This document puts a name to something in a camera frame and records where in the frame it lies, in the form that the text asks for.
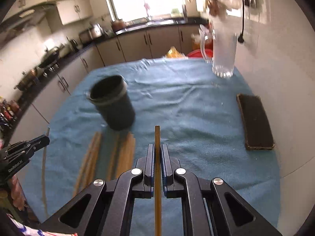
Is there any dark green utensil holder cup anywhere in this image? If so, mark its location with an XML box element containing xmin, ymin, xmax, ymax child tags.
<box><xmin>86</xmin><ymin>75</ymin><xmax>135</xmax><ymax>131</ymax></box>

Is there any thin grey chopstick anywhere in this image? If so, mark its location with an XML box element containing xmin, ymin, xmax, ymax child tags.
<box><xmin>41</xmin><ymin>127</ymin><xmax>51</xmax><ymax>219</ymax></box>

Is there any sauce bottles group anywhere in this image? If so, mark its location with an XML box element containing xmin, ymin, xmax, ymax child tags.
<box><xmin>0</xmin><ymin>96</ymin><xmax>20</xmax><ymax>134</ymax></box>

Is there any steel cooking pot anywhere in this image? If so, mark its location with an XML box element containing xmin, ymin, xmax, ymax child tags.
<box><xmin>14</xmin><ymin>69</ymin><xmax>38</xmax><ymax>92</ymax></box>

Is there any black smartphone brown case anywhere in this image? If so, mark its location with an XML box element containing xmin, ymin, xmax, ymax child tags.
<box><xmin>236</xmin><ymin>93</ymin><xmax>274</xmax><ymax>150</ymax></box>

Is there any blue towel table cloth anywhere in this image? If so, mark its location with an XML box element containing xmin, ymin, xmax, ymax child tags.
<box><xmin>22</xmin><ymin>59</ymin><xmax>280</xmax><ymax>225</ymax></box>

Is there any black wok on stove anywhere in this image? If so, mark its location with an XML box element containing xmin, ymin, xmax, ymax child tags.
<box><xmin>38</xmin><ymin>46</ymin><xmax>60</xmax><ymax>68</ymax></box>

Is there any electric kettle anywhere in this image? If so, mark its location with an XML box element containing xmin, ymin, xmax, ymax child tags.
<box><xmin>67</xmin><ymin>37</ymin><xmax>79</xmax><ymax>52</ymax></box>

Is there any silver rice cooker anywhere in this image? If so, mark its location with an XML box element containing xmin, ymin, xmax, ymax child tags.
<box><xmin>79</xmin><ymin>24</ymin><xmax>104</xmax><ymax>44</ymax></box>

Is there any range hood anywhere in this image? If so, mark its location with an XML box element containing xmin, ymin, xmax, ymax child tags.
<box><xmin>1</xmin><ymin>3</ymin><xmax>56</xmax><ymax>32</ymax></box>

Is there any red plastic basin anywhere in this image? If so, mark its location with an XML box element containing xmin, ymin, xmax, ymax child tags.
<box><xmin>187</xmin><ymin>49</ymin><xmax>213</xmax><ymax>58</ymax></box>

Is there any yellow plastic bag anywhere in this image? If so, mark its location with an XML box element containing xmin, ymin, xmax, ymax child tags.
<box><xmin>166</xmin><ymin>46</ymin><xmax>185</xmax><ymax>58</ymax></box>

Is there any brown clay pot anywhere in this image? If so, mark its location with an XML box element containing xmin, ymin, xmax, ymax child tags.
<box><xmin>111</xmin><ymin>20</ymin><xmax>127</xmax><ymax>32</ymax></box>

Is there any clear glass mug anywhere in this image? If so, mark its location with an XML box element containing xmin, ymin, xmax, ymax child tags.
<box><xmin>199</xmin><ymin>21</ymin><xmax>238</xmax><ymax>78</ymax></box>

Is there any black power cable with plug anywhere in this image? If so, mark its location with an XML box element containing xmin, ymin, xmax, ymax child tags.
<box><xmin>236</xmin><ymin>0</ymin><xmax>249</xmax><ymax>44</ymax></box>

